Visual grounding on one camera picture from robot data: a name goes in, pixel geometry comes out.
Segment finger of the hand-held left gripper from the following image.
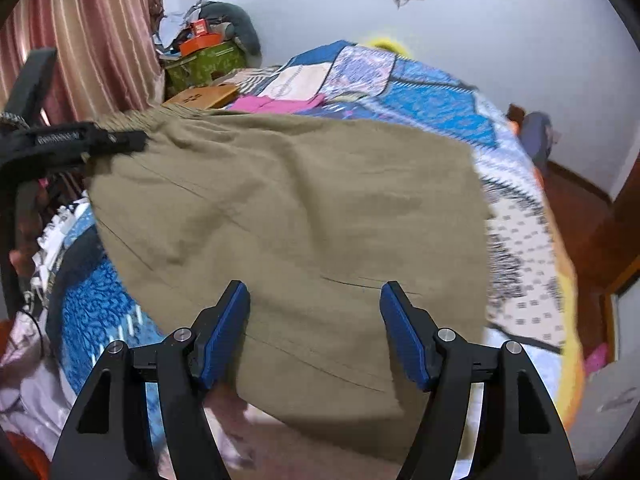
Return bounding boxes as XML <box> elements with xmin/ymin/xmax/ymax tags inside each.
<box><xmin>84</xmin><ymin>129</ymin><xmax>149</xmax><ymax>165</ymax></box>

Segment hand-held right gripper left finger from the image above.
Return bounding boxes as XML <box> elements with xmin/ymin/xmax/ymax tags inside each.
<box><xmin>50</xmin><ymin>279</ymin><xmax>252</xmax><ymax>480</ymax></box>

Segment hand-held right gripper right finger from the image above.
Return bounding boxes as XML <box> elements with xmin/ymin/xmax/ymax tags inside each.
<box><xmin>378</xmin><ymin>280</ymin><xmax>580</xmax><ymax>480</ymax></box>

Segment khaki pants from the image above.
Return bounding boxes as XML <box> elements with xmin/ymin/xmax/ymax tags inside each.
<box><xmin>82</xmin><ymin>107</ymin><xmax>493</xmax><ymax>466</ymax></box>

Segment wooden lap tray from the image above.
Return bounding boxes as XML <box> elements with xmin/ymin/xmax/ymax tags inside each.
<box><xmin>162</xmin><ymin>84</ymin><xmax>240</xmax><ymax>110</ymax></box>

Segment green storage box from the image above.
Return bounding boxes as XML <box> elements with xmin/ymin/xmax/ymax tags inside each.
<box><xmin>162</xmin><ymin>42</ymin><xmax>246</xmax><ymax>98</ymax></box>

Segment striped pink curtain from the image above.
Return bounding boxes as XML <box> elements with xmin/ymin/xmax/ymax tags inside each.
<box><xmin>0</xmin><ymin>0</ymin><xmax>168</xmax><ymax>126</ymax></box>

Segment orange box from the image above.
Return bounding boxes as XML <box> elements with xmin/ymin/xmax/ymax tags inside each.
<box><xmin>179</xmin><ymin>33</ymin><xmax>223</xmax><ymax>57</ymax></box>

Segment pile of clothes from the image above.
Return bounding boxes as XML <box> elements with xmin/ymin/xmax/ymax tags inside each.
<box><xmin>160</xmin><ymin>10</ymin><xmax>193</xmax><ymax>53</ymax></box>

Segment pink garment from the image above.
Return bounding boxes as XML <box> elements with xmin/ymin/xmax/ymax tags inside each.
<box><xmin>227</xmin><ymin>94</ymin><xmax>326</xmax><ymax>115</ymax></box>

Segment grey plush pillow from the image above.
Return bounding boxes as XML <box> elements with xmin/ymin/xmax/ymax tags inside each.
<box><xmin>200</xmin><ymin>1</ymin><xmax>262</xmax><ymax>56</ymax></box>

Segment white cloth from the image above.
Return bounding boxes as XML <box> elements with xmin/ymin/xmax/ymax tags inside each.
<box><xmin>0</xmin><ymin>200</ymin><xmax>101</xmax><ymax>461</ymax></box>

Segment blue patchwork blanket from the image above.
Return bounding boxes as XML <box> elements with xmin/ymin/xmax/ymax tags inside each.
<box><xmin>50</xmin><ymin>40</ymin><xmax>586</xmax><ymax>461</ymax></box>

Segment grey backpack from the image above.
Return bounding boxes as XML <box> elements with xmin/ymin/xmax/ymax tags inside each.
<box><xmin>520</xmin><ymin>112</ymin><xmax>553</xmax><ymax>171</ymax></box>

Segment yellow hoop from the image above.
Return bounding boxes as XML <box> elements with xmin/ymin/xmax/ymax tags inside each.
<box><xmin>362</xmin><ymin>35</ymin><xmax>413</xmax><ymax>56</ymax></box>

